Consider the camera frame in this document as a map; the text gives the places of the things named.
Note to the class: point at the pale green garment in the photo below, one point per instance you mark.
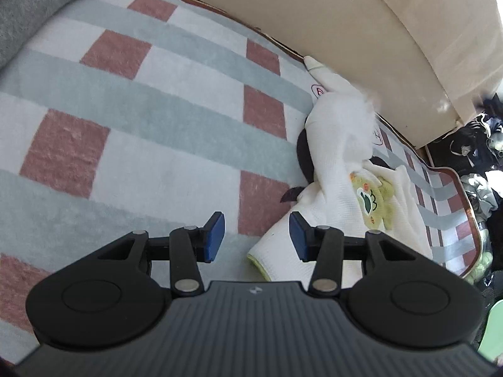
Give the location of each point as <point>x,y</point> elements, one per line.
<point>493,333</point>

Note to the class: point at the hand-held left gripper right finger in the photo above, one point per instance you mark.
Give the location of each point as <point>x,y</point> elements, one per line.
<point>298,239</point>

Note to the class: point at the grey folded garment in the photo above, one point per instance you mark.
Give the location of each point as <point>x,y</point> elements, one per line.
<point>35,11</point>

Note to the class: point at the cream cardigan with green trim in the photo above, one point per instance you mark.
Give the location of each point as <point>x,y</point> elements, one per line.
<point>338,145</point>

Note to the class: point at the checked rug with dog print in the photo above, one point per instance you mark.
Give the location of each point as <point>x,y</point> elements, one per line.
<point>157,98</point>

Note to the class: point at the pile of dark clothes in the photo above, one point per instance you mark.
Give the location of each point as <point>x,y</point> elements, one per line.
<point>483,133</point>

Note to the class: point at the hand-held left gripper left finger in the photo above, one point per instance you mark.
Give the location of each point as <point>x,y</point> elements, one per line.
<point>214,239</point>

